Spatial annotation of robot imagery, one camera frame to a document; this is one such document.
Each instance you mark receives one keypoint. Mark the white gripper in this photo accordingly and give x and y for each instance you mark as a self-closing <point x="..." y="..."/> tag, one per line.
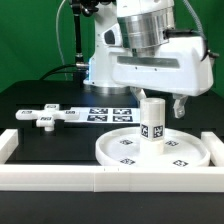
<point x="181" y="67"/>

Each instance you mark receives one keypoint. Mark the white round table top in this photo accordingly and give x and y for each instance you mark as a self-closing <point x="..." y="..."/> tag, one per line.
<point x="126" y="147"/>

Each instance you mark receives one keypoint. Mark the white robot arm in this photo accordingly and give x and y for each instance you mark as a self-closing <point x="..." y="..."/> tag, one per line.
<point x="137" y="47"/>

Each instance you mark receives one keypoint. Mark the white marker sheet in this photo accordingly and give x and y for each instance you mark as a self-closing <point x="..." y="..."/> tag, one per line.
<point x="106" y="115"/>

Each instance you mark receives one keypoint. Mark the white cross-shaped table base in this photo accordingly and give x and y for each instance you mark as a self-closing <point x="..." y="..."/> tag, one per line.
<point x="46" y="118"/>

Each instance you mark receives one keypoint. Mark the white U-shaped frame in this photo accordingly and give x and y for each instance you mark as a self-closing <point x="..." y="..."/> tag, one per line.
<point x="100" y="178"/>

